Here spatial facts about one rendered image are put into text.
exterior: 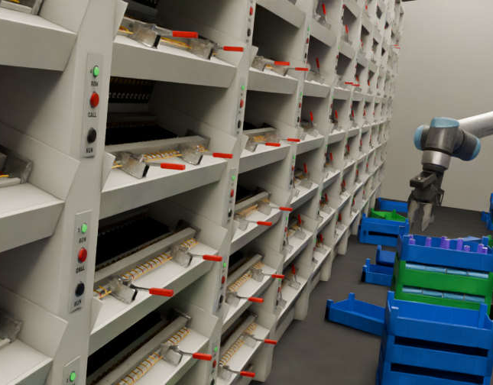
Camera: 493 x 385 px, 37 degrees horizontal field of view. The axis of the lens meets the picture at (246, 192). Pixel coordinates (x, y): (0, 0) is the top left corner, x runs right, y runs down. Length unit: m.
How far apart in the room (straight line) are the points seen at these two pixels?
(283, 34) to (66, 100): 1.42
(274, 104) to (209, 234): 0.75
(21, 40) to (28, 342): 0.37
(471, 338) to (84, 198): 1.51
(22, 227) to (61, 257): 0.10
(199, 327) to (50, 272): 0.75
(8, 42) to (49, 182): 0.20
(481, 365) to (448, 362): 0.09
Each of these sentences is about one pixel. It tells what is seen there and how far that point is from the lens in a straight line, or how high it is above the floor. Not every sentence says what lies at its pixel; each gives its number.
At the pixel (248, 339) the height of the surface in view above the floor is 0.19.
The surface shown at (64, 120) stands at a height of 0.83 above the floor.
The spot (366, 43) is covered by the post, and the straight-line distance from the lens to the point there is 4.31.
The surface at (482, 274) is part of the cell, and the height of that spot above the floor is 0.39.
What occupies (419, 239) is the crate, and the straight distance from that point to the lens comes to 2.65.
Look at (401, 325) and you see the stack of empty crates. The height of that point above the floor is 0.27.
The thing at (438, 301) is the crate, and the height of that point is 0.28.
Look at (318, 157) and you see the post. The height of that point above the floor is 0.66.
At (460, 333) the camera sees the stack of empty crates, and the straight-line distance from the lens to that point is 2.23.
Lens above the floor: 0.89
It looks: 8 degrees down
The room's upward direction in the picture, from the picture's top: 6 degrees clockwise
